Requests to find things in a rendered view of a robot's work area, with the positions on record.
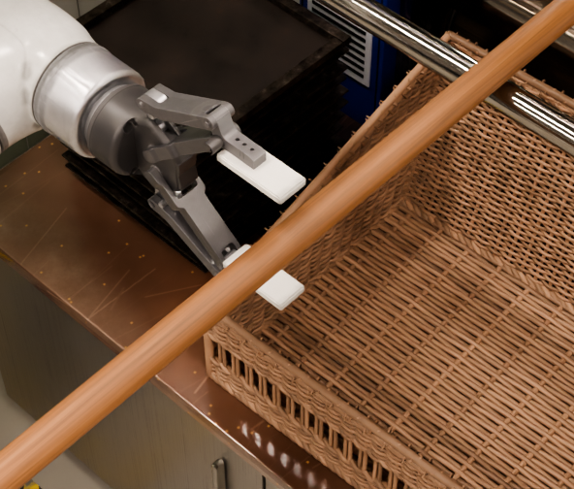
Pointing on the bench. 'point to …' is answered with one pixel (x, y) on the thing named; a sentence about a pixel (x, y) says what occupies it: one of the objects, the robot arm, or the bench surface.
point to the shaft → (269, 255)
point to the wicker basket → (324, 440)
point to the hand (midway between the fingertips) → (283, 240)
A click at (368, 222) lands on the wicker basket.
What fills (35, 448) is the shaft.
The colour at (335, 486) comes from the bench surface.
